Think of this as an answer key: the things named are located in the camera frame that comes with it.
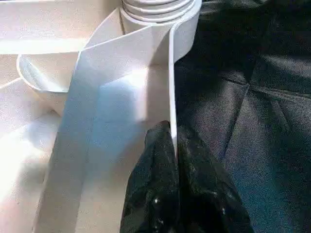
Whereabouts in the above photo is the white plastic table top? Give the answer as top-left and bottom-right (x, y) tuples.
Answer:
(0, 0), (203, 233)

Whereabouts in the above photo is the white plastic table leg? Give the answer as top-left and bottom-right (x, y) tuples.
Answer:
(121, 0), (197, 23)

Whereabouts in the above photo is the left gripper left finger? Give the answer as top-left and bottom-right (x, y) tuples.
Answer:
(120, 120), (180, 233)

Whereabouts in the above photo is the black plastic mat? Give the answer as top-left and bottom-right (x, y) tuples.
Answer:
(173, 0), (311, 233)

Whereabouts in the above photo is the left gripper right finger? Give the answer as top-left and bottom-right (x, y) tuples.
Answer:
(176, 125), (254, 233)

